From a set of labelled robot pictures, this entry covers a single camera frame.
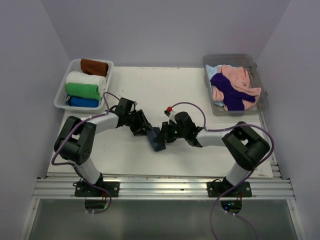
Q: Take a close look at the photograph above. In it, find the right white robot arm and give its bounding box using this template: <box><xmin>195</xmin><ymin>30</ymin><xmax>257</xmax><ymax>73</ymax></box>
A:
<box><xmin>154</xmin><ymin>111</ymin><xmax>271</xmax><ymax>197</ymax></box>

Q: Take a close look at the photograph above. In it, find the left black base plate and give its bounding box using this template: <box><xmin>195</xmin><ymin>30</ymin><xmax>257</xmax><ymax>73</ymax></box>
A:
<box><xmin>72</xmin><ymin>181</ymin><xmax>120</xmax><ymax>198</ymax></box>

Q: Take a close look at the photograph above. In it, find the white plastic basket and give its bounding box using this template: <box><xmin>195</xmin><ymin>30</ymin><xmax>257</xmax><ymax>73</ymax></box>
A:
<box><xmin>53</xmin><ymin>58</ymin><xmax>114</xmax><ymax>112</ymax></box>

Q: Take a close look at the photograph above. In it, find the blue rolled towel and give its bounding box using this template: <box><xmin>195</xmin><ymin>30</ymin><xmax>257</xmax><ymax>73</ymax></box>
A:
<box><xmin>65</xmin><ymin>95</ymin><xmax>100</xmax><ymax>108</ymax></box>

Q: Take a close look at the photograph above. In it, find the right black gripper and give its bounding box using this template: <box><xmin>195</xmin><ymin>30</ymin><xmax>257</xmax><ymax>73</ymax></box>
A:
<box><xmin>154</xmin><ymin>121</ymin><xmax>187</xmax><ymax>144</ymax></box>

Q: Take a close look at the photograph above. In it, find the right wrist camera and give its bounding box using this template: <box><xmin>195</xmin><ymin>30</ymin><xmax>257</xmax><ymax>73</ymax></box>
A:
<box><xmin>164</xmin><ymin>106</ymin><xmax>177</xmax><ymax>122</ymax></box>

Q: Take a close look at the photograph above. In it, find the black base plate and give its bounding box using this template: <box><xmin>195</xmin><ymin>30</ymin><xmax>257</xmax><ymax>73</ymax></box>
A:
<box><xmin>206</xmin><ymin>179</ymin><xmax>253</xmax><ymax>198</ymax></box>
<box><xmin>72</xmin><ymin>181</ymin><xmax>120</xmax><ymax>198</ymax></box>

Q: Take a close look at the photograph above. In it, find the white rolled towel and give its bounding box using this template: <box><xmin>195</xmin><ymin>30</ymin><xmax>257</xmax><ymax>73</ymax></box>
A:
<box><xmin>65</xmin><ymin>71</ymin><xmax>107</xmax><ymax>97</ymax></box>

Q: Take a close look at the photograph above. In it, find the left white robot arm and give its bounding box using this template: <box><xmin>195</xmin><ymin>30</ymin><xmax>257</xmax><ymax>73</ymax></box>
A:
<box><xmin>51</xmin><ymin>97</ymin><xmax>154</xmax><ymax>197</ymax></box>

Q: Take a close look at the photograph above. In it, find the clear grey plastic bin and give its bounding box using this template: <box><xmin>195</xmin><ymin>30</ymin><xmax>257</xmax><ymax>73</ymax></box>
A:
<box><xmin>202</xmin><ymin>53</ymin><xmax>269</xmax><ymax>116</ymax></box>

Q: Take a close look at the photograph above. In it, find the light blue towel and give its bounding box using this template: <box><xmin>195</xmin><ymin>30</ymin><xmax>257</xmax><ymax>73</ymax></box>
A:
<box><xmin>205</xmin><ymin>64</ymin><xmax>222</xmax><ymax>87</ymax></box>

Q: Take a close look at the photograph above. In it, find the brown towel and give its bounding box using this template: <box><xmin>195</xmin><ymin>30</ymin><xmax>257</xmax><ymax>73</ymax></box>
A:
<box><xmin>80</xmin><ymin>58</ymin><xmax>109</xmax><ymax>77</ymax></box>

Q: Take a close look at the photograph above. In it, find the dark grey-blue towel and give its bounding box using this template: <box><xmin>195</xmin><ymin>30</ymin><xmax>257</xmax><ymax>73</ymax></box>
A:
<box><xmin>144</xmin><ymin>126</ymin><xmax>167</xmax><ymax>153</ymax></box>

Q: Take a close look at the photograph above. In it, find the aluminium front rail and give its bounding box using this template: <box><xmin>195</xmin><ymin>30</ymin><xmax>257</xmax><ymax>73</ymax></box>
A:
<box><xmin>32</xmin><ymin>175</ymin><xmax>295</xmax><ymax>200</ymax></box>

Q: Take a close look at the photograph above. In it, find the purple towel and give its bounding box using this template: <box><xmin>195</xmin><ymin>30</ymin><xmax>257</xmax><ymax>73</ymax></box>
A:
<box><xmin>210</xmin><ymin>73</ymin><xmax>257</xmax><ymax>111</ymax></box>

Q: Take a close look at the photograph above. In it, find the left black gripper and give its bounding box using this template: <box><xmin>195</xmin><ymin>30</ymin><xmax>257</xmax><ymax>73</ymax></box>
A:
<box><xmin>125</xmin><ymin>109</ymin><xmax>153</xmax><ymax>136</ymax></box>

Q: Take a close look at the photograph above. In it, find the green rolled towel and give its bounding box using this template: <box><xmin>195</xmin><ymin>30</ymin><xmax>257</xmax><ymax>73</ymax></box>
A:
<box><xmin>64</xmin><ymin>82</ymin><xmax>102</xmax><ymax>100</ymax></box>

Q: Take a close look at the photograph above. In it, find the pink towel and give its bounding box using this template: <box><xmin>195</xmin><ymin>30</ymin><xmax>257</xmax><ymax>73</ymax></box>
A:
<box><xmin>218</xmin><ymin>65</ymin><xmax>262</xmax><ymax>103</ymax></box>

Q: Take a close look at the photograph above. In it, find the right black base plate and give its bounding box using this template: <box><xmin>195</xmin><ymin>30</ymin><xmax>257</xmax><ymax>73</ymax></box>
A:
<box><xmin>206</xmin><ymin>179</ymin><xmax>253</xmax><ymax>198</ymax></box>

